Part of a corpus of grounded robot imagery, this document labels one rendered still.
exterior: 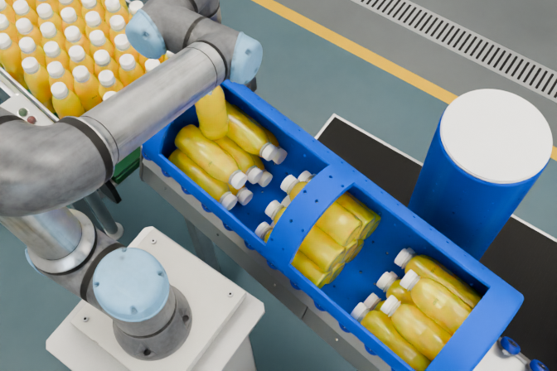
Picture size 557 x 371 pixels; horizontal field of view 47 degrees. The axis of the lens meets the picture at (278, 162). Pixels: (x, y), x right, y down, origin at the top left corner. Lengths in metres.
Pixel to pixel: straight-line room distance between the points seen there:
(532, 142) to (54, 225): 1.17
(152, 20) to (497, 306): 0.81
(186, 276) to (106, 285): 0.27
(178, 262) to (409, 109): 1.82
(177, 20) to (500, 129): 0.96
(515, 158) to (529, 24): 1.80
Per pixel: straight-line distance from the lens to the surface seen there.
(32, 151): 0.77
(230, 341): 1.32
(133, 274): 1.12
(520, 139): 1.73
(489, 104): 1.76
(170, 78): 0.91
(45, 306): 2.70
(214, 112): 1.43
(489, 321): 1.29
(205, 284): 1.33
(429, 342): 1.36
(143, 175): 1.83
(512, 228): 2.62
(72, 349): 1.38
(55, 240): 1.08
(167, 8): 1.07
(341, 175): 1.37
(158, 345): 1.26
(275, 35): 3.19
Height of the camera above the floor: 2.43
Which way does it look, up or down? 61 degrees down
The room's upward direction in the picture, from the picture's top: 2 degrees counter-clockwise
